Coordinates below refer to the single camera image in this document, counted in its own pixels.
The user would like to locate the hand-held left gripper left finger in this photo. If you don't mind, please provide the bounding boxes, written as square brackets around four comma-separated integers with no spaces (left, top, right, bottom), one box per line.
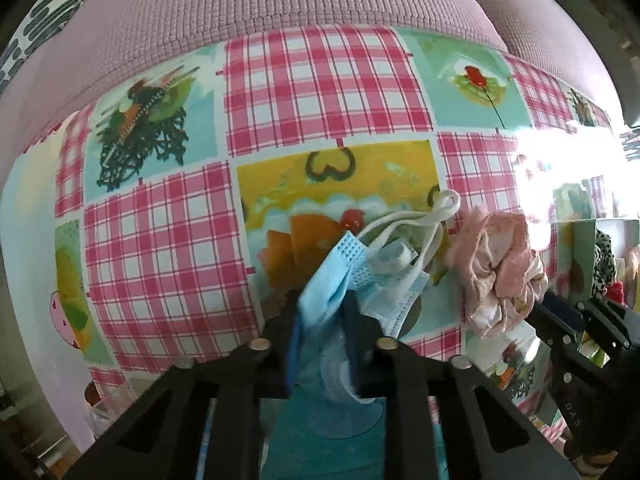
[65,292,303,480]

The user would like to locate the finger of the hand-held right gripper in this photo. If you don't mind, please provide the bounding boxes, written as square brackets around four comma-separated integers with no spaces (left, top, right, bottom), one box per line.
[530,292,586,458]
[575,300,640,351]

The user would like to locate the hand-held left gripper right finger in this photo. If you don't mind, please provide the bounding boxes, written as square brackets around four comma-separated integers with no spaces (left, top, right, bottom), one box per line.
[342,292,581,480]

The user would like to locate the teal cardboard box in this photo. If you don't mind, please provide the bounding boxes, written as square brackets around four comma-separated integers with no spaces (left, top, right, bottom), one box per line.
[550,217,640,306]

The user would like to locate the blue face mask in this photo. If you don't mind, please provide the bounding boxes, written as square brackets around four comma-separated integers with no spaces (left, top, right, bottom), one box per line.
[297,190,461,406]

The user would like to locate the pink floral scrunchie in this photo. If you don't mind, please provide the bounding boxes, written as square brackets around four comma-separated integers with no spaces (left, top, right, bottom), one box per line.
[447,210,548,338]

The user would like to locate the person's right hand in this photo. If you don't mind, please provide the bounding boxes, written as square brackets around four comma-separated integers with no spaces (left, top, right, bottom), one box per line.
[570,452,618,478]

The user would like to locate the leopard print scrunchie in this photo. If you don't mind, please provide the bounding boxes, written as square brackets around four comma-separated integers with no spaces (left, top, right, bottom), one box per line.
[594,230,617,298]

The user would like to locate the teal plastic toy box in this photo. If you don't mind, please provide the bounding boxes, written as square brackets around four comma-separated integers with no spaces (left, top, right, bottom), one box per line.
[262,385,451,480]

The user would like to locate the printed checkered tablecloth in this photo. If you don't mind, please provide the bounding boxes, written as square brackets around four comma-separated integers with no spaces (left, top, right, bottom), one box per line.
[0,25,640,480]

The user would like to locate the black white patterned cloth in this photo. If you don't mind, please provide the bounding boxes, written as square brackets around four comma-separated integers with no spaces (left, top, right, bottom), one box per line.
[617,127,640,161]

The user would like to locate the clear plastic box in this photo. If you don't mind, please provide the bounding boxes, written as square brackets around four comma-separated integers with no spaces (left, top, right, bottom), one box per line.
[85,377,171,441]

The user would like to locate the grey sofa with pink cover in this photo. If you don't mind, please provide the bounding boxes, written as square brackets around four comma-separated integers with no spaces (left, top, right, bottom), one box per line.
[0,0,640,201]

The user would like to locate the black white patterned pillow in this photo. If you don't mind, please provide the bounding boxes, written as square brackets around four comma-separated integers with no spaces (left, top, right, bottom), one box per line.
[0,0,86,96]

